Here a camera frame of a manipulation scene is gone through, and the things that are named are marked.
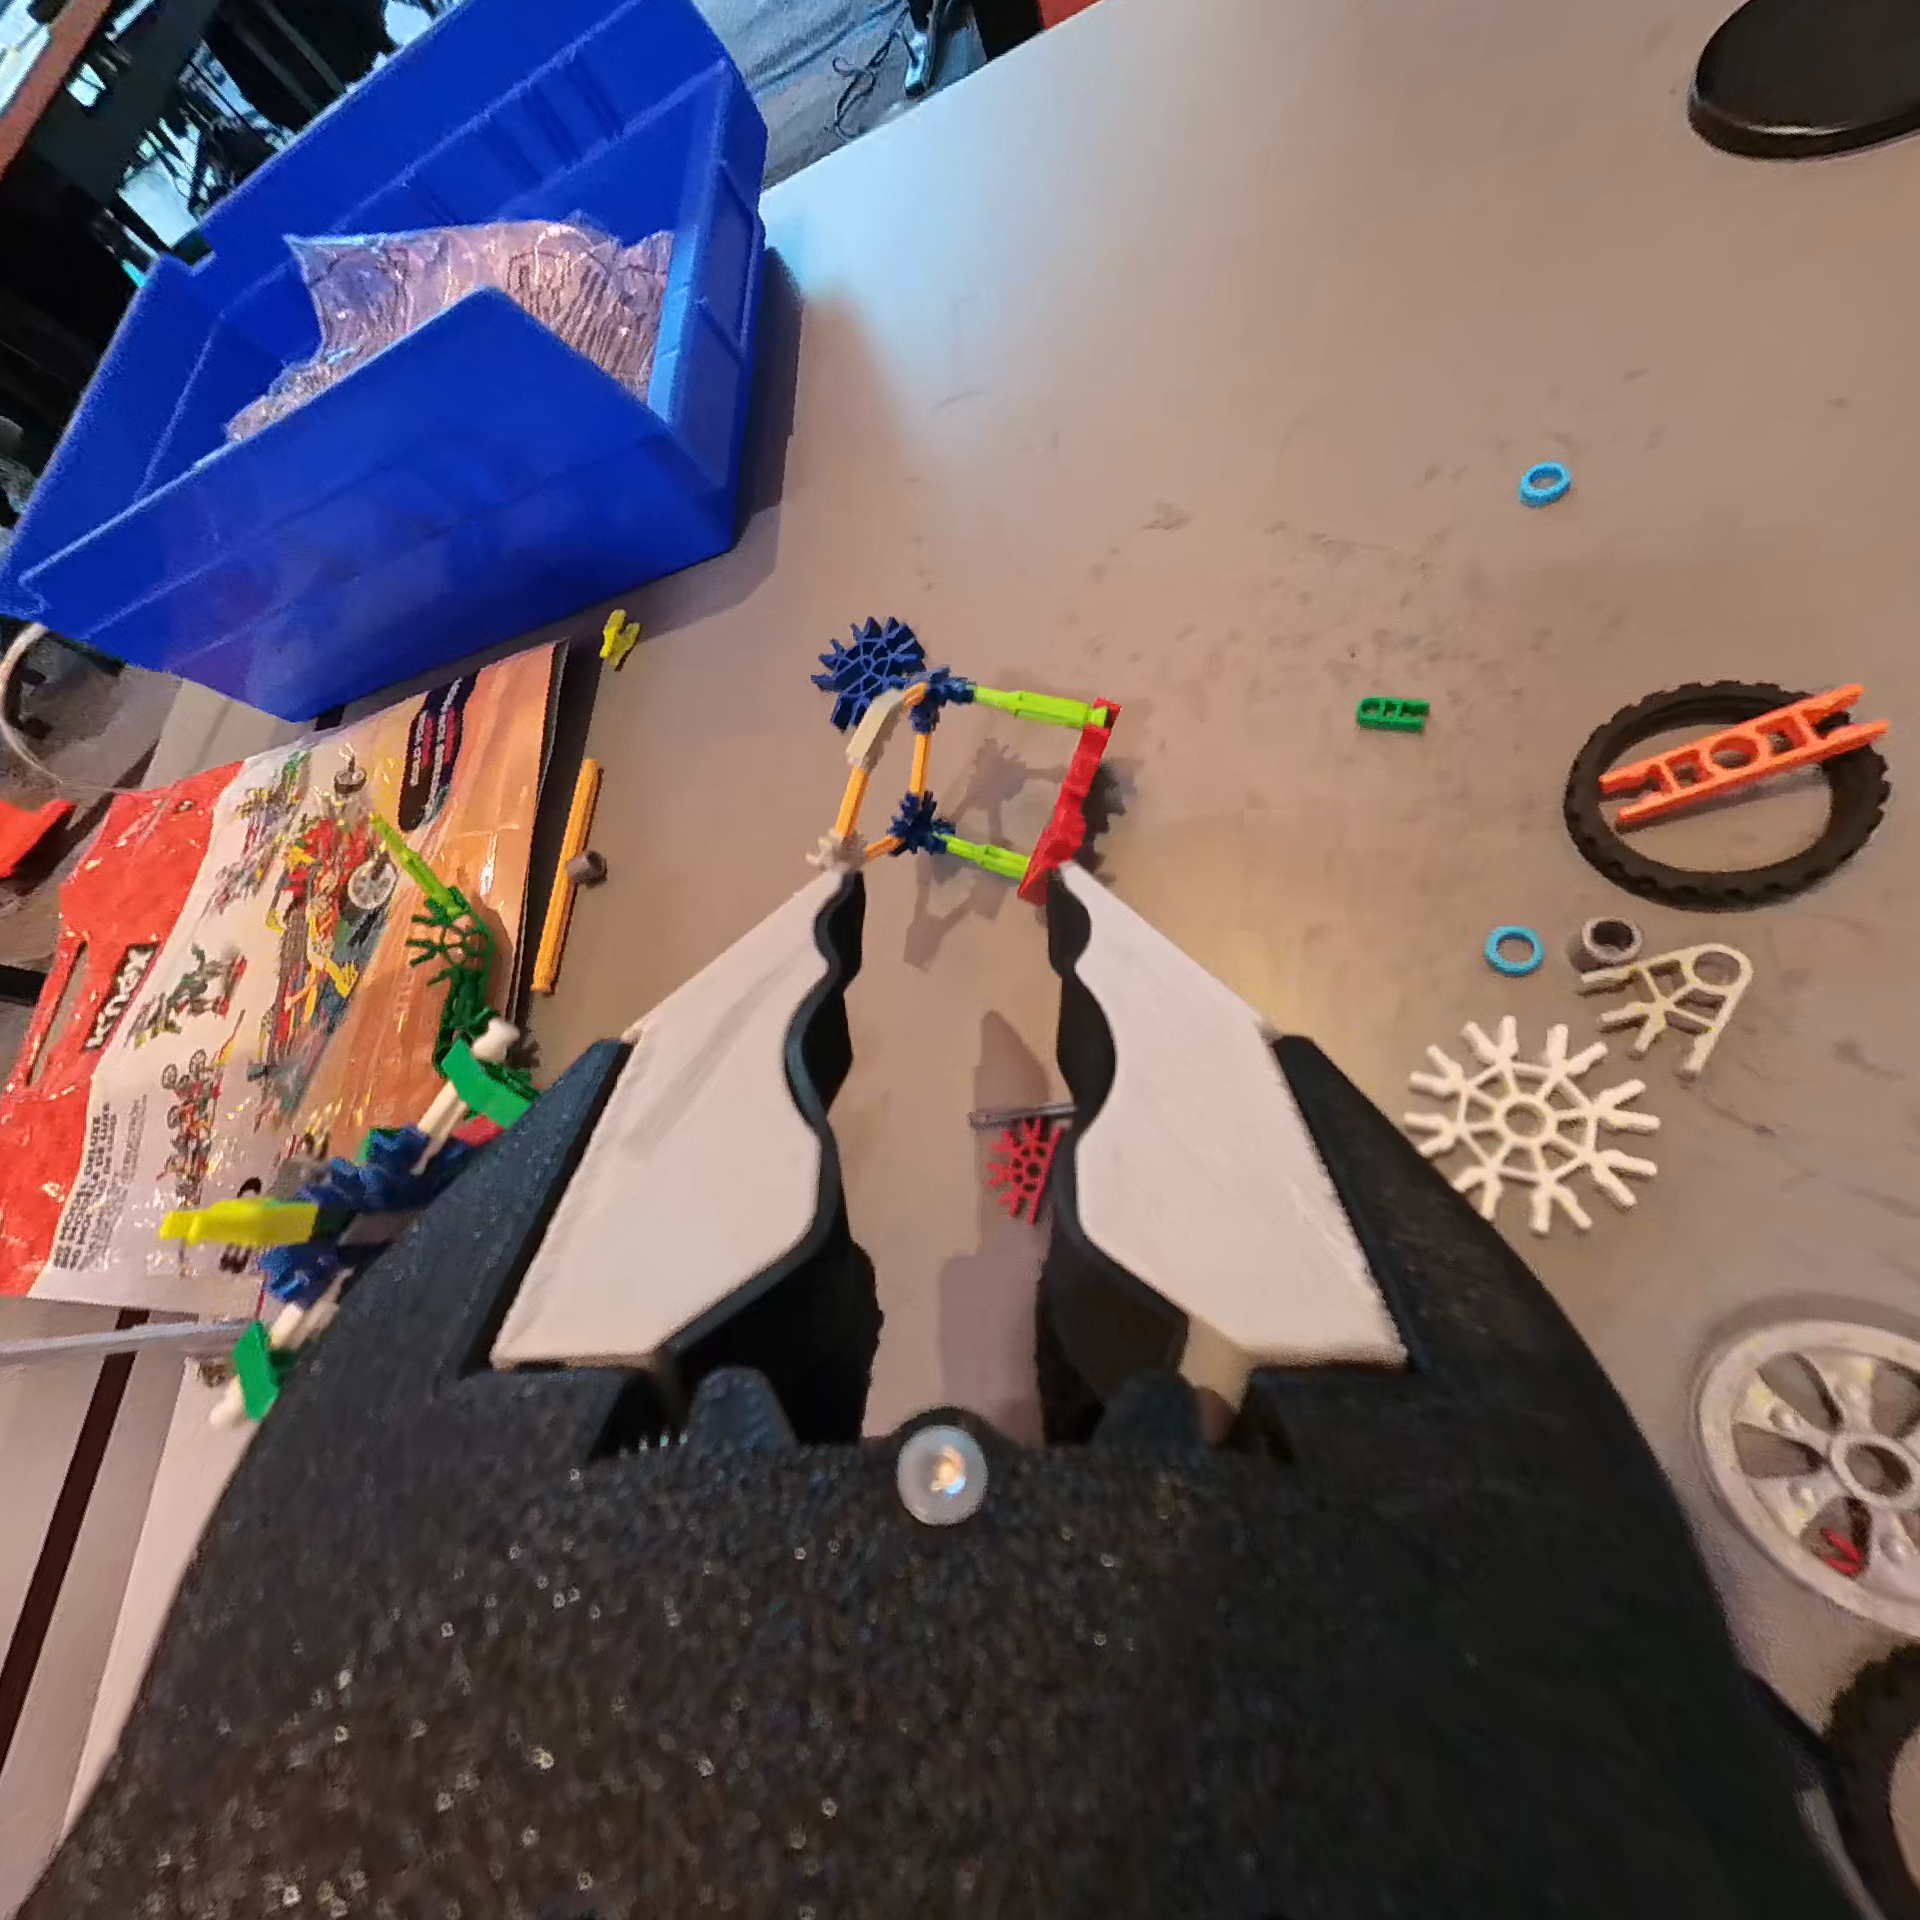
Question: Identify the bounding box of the large multicolour toy model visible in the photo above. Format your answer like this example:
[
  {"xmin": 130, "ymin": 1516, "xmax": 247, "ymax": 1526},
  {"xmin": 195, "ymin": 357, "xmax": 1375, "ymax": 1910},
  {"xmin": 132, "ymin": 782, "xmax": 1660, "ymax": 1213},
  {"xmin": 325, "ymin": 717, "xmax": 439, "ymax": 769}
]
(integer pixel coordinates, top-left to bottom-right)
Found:
[{"xmin": 157, "ymin": 815, "xmax": 541, "ymax": 1425}]

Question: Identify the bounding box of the pale blue metal strut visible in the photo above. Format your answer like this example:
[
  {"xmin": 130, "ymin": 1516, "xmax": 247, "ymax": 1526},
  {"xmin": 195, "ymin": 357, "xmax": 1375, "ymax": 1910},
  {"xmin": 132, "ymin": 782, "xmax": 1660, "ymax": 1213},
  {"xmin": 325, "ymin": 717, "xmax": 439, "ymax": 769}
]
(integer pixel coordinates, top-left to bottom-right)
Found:
[{"xmin": 0, "ymin": 1316, "xmax": 250, "ymax": 1367}]

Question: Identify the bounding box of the small red snowflake connector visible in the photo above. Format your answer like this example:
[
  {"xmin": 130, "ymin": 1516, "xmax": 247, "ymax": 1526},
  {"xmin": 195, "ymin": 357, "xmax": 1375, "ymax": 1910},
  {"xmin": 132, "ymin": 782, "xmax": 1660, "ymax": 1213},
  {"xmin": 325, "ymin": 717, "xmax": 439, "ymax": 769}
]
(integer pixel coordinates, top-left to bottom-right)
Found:
[{"xmin": 982, "ymin": 1121, "xmax": 1067, "ymax": 1225}]

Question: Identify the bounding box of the red connector pair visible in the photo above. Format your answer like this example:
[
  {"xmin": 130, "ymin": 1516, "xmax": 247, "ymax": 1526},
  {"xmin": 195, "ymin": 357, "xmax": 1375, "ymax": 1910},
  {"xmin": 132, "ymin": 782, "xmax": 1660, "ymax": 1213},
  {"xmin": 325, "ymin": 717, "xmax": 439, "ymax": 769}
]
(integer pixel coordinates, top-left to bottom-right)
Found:
[{"xmin": 1018, "ymin": 696, "xmax": 1124, "ymax": 905}]

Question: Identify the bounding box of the clear plastic bag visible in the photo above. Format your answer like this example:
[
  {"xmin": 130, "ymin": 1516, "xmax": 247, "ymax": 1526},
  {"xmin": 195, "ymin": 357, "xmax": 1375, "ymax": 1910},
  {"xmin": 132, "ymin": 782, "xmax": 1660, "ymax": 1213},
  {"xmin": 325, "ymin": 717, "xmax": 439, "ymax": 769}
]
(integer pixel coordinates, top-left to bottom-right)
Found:
[{"xmin": 224, "ymin": 216, "xmax": 676, "ymax": 442}]

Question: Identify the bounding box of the long orange rod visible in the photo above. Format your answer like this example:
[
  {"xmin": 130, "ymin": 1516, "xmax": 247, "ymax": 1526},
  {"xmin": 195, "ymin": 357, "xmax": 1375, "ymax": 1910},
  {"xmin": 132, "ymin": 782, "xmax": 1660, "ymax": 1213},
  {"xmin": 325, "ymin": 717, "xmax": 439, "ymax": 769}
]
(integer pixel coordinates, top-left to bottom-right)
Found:
[{"xmin": 527, "ymin": 756, "xmax": 605, "ymax": 999}]

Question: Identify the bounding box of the white snowflake connector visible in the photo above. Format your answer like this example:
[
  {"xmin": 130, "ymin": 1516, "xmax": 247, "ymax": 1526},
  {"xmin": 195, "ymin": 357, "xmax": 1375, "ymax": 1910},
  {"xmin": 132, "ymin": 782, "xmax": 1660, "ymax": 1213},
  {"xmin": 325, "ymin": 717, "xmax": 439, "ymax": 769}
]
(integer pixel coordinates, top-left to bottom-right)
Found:
[{"xmin": 1400, "ymin": 1016, "xmax": 1664, "ymax": 1238}]

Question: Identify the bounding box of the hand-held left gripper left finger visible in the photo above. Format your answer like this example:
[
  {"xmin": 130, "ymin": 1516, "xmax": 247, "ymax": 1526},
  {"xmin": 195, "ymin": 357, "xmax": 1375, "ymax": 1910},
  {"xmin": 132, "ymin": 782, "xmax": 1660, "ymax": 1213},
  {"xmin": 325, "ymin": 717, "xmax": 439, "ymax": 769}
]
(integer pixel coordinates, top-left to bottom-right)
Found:
[{"xmin": 488, "ymin": 865, "xmax": 879, "ymax": 1449}]

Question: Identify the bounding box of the orange ladder connector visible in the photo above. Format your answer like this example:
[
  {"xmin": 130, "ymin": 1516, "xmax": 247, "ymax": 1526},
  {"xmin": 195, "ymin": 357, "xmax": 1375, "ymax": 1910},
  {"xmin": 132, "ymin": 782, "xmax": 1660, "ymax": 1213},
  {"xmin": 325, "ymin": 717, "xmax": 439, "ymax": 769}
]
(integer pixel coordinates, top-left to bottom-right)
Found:
[{"xmin": 1597, "ymin": 681, "xmax": 1893, "ymax": 826}]

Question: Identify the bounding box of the black rubber tyre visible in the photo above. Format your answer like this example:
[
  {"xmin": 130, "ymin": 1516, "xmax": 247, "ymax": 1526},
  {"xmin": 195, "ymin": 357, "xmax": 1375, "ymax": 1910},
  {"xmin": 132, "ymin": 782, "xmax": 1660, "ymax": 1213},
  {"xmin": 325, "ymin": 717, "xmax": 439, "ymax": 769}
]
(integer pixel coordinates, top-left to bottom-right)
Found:
[
  {"xmin": 1820, "ymin": 1640, "xmax": 1920, "ymax": 1882},
  {"xmin": 1563, "ymin": 681, "xmax": 1888, "ymax": 912}
]

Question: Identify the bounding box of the silver wheel hub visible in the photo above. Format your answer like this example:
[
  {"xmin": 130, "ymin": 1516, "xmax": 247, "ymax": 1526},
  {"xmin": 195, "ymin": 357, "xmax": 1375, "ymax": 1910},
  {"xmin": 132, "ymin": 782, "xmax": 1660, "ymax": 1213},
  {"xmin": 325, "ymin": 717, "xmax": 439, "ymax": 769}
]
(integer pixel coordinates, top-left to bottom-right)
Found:
[{"xmin": 1692, "ymin": 1318, "xmax": 1920, "ymax": 1640}]

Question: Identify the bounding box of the small toy rod frame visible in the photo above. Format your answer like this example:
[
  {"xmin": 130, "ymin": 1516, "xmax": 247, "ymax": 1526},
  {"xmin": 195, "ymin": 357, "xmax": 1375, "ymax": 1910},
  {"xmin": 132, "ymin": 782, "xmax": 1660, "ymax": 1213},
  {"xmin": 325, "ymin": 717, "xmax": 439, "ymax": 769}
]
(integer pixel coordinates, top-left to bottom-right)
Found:
[{"xmin": 807, "ymin": 669, "xmax": 1119, "ymax": 888}]

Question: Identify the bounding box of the black round pad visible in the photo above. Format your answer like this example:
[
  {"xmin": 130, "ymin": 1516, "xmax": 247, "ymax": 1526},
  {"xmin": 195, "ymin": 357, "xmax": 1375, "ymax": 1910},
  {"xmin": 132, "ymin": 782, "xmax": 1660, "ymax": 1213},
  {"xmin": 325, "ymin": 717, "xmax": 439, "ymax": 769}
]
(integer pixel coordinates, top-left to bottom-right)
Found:
[{"xmin": 1687, "ymin": 0, "xmax": 1920, "ymax": 162}]

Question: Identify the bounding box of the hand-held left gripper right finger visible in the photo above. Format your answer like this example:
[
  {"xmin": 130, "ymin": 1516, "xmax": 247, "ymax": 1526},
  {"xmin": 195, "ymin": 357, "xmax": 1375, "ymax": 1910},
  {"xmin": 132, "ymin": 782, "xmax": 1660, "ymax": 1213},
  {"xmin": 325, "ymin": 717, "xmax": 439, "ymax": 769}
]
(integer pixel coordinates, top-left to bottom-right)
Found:
[{"xmin": 1035, "ymin": 865, "xmax": 1413, "ymax": 1449}]

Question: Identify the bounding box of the blue storage bin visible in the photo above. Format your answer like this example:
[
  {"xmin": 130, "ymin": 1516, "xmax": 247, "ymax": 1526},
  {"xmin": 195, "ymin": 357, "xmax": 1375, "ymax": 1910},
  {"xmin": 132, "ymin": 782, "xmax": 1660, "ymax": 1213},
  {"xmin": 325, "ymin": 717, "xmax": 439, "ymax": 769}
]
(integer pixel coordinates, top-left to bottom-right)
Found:
[{"xmin": 0, "ymin": 0, "xmax": 770, "ymax": 725}]

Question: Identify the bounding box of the ivory fan connector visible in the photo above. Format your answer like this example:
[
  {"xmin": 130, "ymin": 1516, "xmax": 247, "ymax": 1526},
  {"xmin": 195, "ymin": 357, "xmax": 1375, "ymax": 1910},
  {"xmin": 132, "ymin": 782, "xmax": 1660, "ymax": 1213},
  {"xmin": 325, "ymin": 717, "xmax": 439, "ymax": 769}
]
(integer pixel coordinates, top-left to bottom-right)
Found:
[{"xmin": 1578, "ymin": 941, "xmax": 1754, "ymax": 1080}]

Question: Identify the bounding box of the printed toy set bag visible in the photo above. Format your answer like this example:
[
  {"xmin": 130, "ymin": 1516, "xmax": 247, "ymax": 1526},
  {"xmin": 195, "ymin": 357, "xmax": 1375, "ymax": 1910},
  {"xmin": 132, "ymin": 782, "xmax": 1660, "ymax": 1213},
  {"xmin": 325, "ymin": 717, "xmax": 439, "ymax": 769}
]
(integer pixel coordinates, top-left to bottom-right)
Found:
[{"xmin": 0, "ymin": 641, "xmax": 571, "ymax": 1305}]

